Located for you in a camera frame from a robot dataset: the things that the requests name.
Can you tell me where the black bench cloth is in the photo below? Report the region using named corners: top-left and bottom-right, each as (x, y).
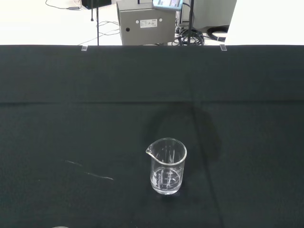
top-left (0, 44), bottom-right (304, 228)

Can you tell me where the blue gray teach pendant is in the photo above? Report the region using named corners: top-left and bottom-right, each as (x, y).
top-left (152, 0), bottom-right (184, 11)

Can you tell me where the tangled black cable bundle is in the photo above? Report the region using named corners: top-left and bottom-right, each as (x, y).
top-left (170, 23), bottom-right (205, 47)

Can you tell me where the coiled black cable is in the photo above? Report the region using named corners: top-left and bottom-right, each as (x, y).
top-left (206, 25), bottom-right (229, 42)

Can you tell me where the thick black tripod pole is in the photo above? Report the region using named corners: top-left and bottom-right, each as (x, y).
top-left (187, 0), bottom-right (196, 47)

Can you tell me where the gray metal cabinet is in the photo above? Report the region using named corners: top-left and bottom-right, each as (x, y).
top-left (116, 0), bottom-right (177, 46)

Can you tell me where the black box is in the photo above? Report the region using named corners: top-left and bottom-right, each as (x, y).
top-left (81, 0), bottom-right (112, 10)

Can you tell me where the thin black tripod pole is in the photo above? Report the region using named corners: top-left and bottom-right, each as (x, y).
top-left (89, 0), bottom-right (100, 46)

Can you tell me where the thin gray floor cable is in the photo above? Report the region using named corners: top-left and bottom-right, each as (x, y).
top-left (94, 19), bottom-right (121, 40)

